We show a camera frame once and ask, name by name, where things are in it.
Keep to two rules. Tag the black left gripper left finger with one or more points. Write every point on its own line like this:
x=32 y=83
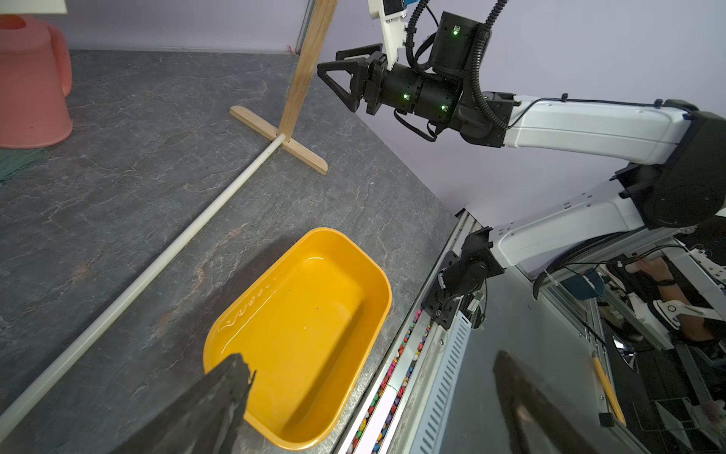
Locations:
x=205 y=419

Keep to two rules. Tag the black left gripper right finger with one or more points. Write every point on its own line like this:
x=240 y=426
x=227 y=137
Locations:
x=538 y=418

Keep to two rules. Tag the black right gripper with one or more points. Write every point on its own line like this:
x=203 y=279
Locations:
x=414 y=93

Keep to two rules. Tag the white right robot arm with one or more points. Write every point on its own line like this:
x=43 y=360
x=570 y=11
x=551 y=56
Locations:
x=675 y=156

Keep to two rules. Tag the yellow plastic tray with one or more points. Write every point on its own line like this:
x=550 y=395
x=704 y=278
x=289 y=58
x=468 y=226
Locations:
x=305 y=328

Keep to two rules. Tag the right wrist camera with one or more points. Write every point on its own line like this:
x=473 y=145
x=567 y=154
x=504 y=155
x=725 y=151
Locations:
x=392 y=17

